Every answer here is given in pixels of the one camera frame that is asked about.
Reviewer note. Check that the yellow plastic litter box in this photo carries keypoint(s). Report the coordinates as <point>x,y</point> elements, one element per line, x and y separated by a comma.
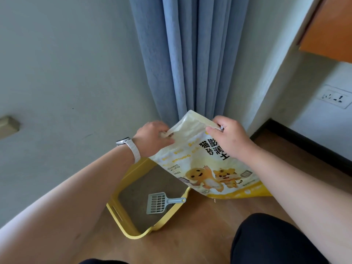
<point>121,217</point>

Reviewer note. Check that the white band wristwatch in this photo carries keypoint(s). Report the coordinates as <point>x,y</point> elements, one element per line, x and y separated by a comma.
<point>133,150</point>

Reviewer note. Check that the person's right hand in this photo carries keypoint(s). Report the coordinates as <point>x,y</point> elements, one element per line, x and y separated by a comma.
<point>233,140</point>

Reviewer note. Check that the black baseboard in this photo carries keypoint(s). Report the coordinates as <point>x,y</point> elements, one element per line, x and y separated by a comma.
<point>308,142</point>

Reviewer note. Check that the person's right forearm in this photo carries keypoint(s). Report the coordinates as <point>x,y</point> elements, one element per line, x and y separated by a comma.
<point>297,189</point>

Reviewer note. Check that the grey blue litter scoop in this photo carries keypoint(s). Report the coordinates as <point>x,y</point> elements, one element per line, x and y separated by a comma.
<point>158,203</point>

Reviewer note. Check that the person's left hand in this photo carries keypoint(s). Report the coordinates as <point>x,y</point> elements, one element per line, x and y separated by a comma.
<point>150,137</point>

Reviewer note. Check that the person's left forearm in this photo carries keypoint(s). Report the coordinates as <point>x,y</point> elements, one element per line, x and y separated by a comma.
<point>68,197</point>

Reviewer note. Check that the person's black trousers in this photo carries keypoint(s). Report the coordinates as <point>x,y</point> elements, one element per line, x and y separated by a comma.
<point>275,241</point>

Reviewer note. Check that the white wall socket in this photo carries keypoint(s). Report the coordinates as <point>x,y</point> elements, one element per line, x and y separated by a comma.
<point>336,97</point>

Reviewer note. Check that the orange wooden cabinet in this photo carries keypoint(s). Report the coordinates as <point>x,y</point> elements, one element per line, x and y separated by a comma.
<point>330,30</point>

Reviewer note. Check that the blue curtain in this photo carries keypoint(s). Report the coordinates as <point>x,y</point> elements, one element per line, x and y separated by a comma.
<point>192,57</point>

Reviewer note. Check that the yellow white cat litter bag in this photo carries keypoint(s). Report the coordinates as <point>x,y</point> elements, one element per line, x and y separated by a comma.
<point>198,162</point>

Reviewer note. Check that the beige wall fixture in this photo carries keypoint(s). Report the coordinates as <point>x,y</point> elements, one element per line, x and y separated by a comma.
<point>8,126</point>

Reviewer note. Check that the grey cat litter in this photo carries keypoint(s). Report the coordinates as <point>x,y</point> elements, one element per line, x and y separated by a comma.
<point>143,186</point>

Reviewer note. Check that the person's left thumb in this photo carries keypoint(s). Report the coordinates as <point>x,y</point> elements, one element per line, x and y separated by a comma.
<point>168,140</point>

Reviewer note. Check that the person's right thumb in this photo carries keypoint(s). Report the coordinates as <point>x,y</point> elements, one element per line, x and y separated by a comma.
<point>213,133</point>

